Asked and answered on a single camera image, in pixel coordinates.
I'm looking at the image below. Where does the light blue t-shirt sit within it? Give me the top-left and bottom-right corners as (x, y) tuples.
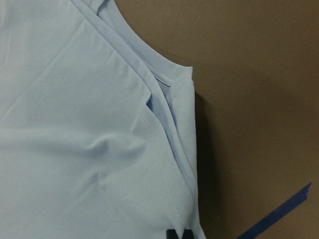
(0, 0), (205, 239)

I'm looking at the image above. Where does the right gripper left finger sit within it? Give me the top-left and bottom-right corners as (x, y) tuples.
(166, 229), (178, 239)

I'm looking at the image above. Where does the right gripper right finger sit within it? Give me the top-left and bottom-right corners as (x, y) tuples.
(182, 229), (194, 239)

